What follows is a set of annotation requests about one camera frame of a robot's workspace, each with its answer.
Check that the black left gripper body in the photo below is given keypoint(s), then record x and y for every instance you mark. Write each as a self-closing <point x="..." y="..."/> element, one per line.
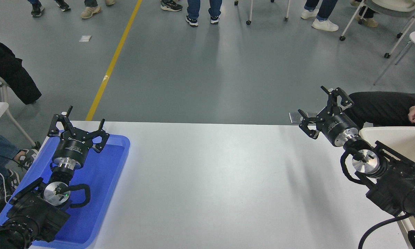
<point x="71" y="148"/>

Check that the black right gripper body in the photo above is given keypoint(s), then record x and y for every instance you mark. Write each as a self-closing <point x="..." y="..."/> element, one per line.
<point x="337" y="126"/>

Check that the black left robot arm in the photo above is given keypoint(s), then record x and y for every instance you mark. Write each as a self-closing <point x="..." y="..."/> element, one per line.
<point x="38" y="211"/>

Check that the grey metal floor plate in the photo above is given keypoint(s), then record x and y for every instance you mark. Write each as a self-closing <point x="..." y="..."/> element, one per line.
<point x="294" y="118"/>
<point x="311" y="113"/>

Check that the blue plastic tray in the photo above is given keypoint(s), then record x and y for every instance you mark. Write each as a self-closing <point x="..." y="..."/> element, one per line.
<point x="103" y="180"/>

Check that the large pale plastic bin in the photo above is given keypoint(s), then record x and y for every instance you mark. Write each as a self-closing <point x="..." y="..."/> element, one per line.
<point x="394" y="138"/>

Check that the white chair with thin legs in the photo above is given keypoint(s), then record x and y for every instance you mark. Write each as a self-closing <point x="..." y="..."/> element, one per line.
<point x="4" y="93"/>

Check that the black coat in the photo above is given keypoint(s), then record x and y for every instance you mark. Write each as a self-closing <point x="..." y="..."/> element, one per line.
<point x="10" y="72"/>

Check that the standing person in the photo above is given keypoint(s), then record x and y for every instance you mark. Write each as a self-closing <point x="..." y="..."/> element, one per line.
<point x="325" y="25"/>
<point x="90" y="12"/>
<point x="36" y="9"/>
<point x="171" y="5"/>
<point x="193" y="7"/>

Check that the white paper scrap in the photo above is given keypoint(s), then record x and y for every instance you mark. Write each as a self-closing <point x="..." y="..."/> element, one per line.
<point x="85" y="38"/>

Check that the white wheeled chair with seat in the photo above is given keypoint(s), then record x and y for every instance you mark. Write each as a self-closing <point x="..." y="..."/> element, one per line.
<point x="390" y="4"/>

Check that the white wheeled chair frame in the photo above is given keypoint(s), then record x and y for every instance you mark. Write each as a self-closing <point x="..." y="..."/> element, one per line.
<point x="251" y="10"/>

